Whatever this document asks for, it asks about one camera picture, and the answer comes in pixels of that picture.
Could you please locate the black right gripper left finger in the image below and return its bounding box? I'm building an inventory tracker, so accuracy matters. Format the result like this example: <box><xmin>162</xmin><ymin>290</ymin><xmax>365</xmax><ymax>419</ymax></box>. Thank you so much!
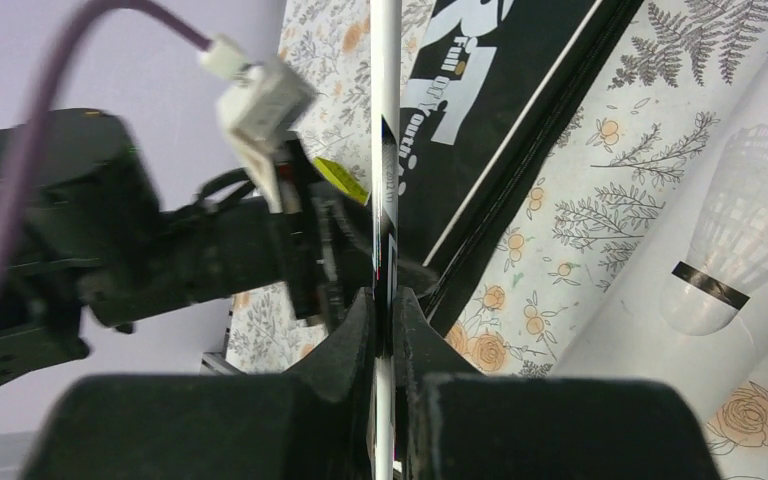
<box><xmin>20</xmin><ymin>289</ymin><xmax>374</xmax><ymax>479</ymax></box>

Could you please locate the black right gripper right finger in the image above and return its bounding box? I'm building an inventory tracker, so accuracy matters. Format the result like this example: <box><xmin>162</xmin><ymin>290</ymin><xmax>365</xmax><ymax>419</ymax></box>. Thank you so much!
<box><xmin>394</xmin><ymin>288</ymin><xmax>719</xmax><ymax>479</ymax></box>

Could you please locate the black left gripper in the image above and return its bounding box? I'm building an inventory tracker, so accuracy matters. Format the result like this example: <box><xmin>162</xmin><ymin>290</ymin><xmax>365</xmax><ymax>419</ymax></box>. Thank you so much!
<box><xmin>79</xmin><ymin>178</ymin><xmax>438</xmax><ymax>329</ymax></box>

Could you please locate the black racket bag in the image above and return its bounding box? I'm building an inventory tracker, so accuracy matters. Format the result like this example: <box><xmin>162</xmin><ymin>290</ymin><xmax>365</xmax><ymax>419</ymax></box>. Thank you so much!
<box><xmin>398</xmin><ymin>0</ymin><xmax>640</xmax><ymax>321</ymax></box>

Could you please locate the white racket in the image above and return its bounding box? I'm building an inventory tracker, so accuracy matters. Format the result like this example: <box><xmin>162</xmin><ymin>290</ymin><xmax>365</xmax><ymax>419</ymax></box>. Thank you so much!
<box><xmin>369</xmin><ymin>0</ymin><xmax>401</xmax><ymax>479</ymax></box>

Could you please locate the white shuttlecock tube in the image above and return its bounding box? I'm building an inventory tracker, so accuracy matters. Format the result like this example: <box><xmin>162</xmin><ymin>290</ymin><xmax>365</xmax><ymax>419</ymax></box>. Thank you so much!
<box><xmin>552</xmin><ymin>58</ymin><xmax>768</xmax><ymax>419</ymax></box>

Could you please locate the yellow orange small toy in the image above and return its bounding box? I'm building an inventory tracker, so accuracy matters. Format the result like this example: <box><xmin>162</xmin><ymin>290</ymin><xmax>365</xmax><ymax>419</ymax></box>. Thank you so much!
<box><xmin>312</xmin><ymin>156</ymin><xmax>369</xmax><ymax>205</ymax></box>

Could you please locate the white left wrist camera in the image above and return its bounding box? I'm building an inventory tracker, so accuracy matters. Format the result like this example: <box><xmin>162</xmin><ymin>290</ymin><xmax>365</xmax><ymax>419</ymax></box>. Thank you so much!
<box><xmin>199</xmin><ymin>34</ymin><xmax>316</xmax><ymax>214</ymax></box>

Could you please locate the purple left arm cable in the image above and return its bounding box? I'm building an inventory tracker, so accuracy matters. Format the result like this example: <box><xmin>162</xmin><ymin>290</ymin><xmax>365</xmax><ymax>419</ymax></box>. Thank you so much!
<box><xmin>0</xmin><ymin>0</ymin><xmax>214</xmax><ymax>346</ymax></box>

